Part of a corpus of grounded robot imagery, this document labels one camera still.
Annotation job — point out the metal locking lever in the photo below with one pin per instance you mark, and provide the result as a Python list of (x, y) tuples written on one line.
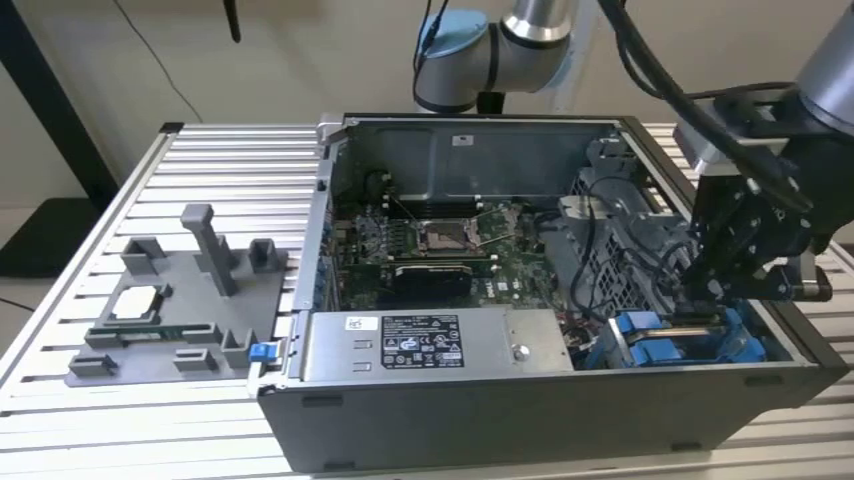
[(406, 209)]

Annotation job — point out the green RAM stick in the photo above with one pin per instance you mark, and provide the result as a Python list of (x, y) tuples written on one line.
[(169, 332)]

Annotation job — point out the silver CPU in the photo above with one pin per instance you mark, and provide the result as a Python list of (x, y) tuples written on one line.
[(136, 302)]

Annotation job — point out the grey perforated drive cage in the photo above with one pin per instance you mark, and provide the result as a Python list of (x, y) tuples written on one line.
[(620, 270)]

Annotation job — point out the blue case latch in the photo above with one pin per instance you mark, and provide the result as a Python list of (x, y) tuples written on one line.
[(260, 351)]

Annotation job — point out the black open PC case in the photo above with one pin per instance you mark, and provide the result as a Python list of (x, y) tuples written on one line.
[(467, 425)]

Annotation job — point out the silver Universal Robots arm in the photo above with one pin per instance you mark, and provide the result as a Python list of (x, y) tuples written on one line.
[(507, 70)]

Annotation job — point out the green motherboard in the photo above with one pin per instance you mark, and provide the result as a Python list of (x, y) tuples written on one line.
[(520, 270)]

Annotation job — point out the silver power supply unit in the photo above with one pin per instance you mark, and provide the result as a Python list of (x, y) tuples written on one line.
[(480, 345)]

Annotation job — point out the black RAM slot bank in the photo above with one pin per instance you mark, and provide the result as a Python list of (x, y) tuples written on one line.
[(434, 207)]

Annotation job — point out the black frame post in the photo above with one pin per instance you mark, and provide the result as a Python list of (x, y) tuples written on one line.
[(49, 100)]

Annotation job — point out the grey disk bay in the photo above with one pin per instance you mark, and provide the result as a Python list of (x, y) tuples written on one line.
[(774, 345)]

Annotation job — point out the grey parts rack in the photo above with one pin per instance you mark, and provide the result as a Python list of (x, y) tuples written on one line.
[(193, 300)]

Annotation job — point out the blue disk carrier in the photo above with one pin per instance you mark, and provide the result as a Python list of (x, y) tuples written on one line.
[(656, 351)]

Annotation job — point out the black hanging antenna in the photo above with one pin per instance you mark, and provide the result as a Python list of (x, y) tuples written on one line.
[(232, 20)]

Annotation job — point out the hard disk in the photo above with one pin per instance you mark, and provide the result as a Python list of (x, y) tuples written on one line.
[(643, 321)]

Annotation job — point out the CPU socket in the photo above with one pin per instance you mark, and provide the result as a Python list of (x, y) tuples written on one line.
[(443, 237)]

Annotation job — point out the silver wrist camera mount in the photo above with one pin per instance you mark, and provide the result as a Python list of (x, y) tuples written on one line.
[(707, 150)]

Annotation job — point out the black graphics card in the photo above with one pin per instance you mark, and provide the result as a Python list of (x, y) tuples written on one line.
[(430, 285)]

